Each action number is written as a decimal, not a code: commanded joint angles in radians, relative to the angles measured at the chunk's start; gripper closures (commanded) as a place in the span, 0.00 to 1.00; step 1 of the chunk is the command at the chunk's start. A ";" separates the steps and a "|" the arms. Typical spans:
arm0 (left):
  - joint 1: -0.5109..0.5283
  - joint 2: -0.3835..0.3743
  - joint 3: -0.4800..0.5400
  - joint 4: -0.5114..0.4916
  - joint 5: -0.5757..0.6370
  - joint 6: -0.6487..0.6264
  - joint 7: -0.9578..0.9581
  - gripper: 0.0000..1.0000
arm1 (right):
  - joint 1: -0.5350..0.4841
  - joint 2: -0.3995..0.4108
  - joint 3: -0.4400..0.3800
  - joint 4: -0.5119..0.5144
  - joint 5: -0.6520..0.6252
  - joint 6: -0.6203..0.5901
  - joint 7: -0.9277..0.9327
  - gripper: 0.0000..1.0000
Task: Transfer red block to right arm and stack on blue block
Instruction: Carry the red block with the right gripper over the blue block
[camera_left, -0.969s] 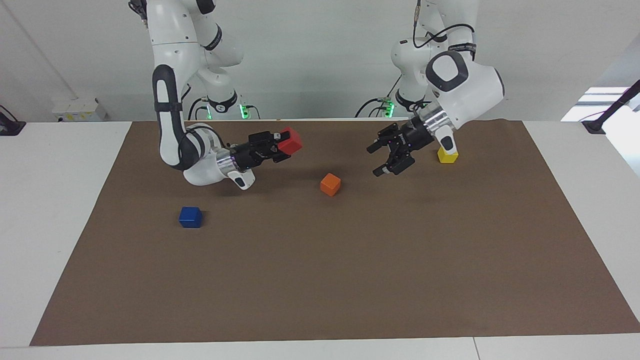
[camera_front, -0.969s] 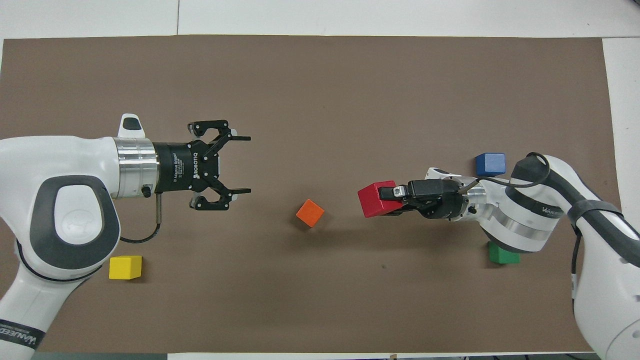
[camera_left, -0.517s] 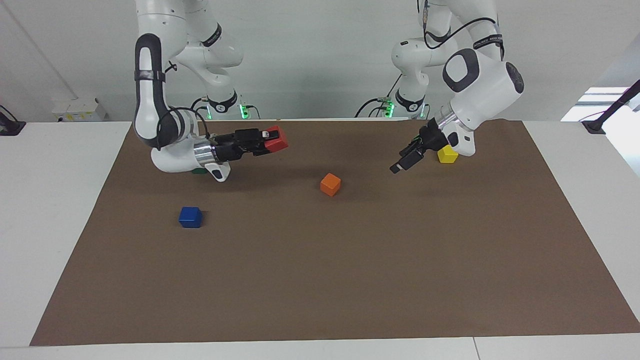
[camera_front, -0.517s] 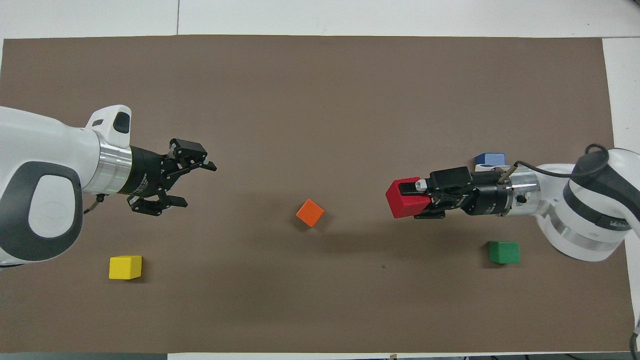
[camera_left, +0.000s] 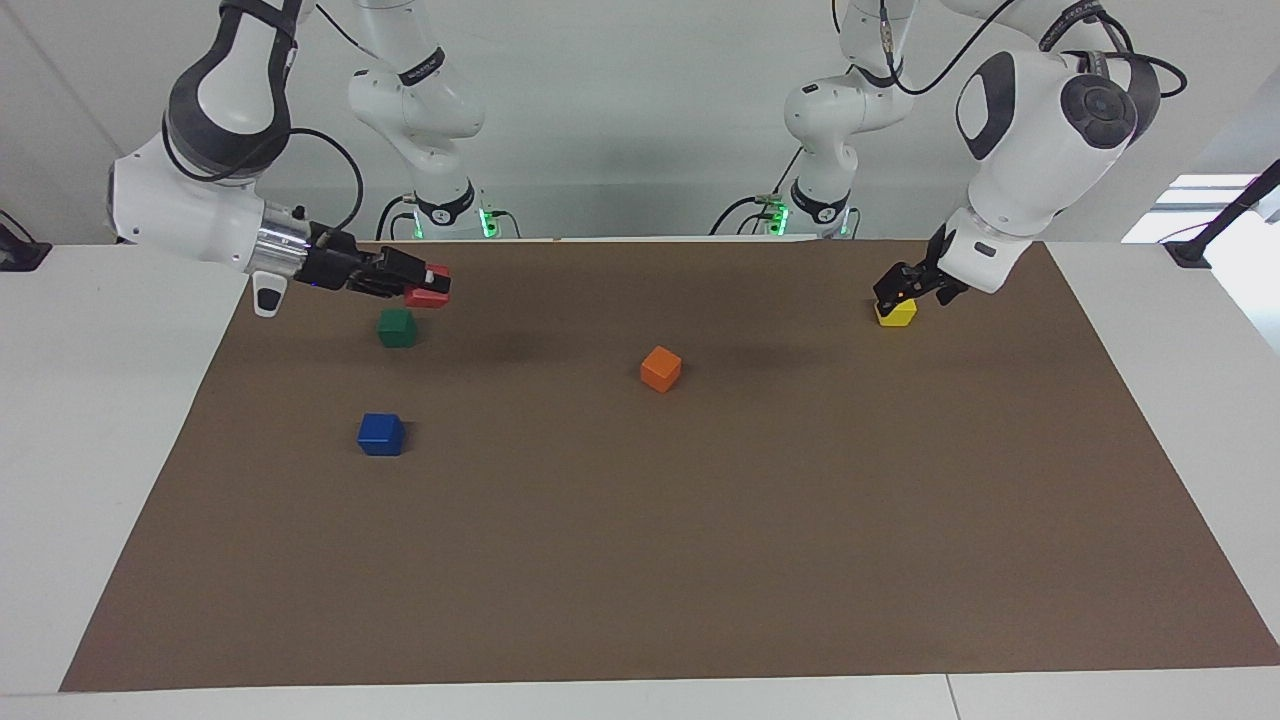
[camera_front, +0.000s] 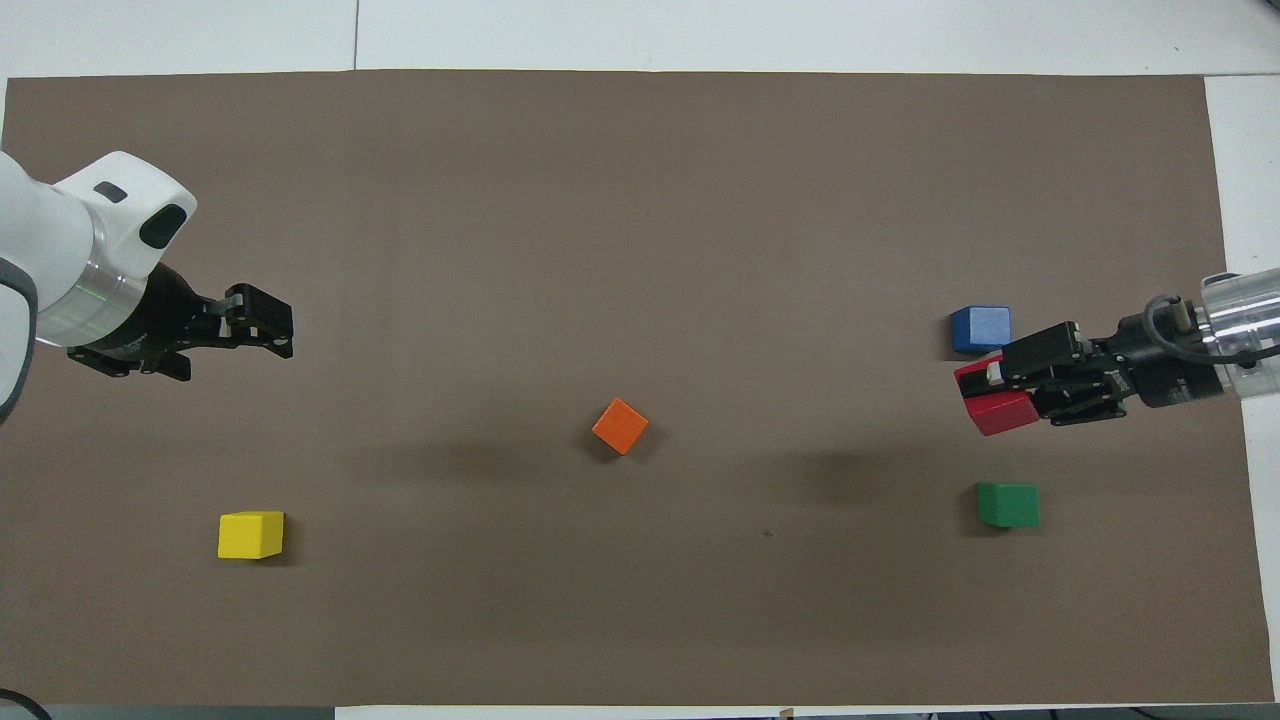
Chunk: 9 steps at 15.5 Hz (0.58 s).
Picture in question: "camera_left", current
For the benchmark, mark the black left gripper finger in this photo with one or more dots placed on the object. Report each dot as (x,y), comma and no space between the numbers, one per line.
(912,292)
(888,285)

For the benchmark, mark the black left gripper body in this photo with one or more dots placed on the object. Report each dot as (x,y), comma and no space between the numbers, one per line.
(935,278)

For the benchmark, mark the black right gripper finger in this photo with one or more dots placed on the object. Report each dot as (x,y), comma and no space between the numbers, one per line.
(440,286)
(408,265)

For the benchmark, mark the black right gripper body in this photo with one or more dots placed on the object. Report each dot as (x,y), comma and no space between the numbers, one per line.
(345,270)

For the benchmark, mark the red wooden block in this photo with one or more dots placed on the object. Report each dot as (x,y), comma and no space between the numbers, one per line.
(425,298)

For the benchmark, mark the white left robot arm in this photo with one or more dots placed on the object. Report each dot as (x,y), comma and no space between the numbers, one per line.
(1030,150)

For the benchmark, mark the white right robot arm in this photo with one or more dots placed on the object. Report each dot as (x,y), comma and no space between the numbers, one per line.
(180,210)

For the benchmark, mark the yellow wooden block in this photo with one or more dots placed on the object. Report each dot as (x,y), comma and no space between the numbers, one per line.
(898,316)

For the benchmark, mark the green wooden block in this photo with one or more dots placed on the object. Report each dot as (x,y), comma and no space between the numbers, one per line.
(397,330)

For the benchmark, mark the blue wooden block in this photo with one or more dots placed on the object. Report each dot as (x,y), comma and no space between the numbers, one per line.
(381,435)

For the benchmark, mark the orange wooden block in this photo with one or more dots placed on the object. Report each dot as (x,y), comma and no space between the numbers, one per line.
(661,370)

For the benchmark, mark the brown paper table mat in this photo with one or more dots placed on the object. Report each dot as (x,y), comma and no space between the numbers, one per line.
(700,520)

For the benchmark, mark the black table clamp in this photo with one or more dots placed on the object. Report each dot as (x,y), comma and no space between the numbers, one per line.
(20,255)

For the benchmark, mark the black camera stand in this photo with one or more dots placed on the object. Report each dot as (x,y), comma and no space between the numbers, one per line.
(1190,252)

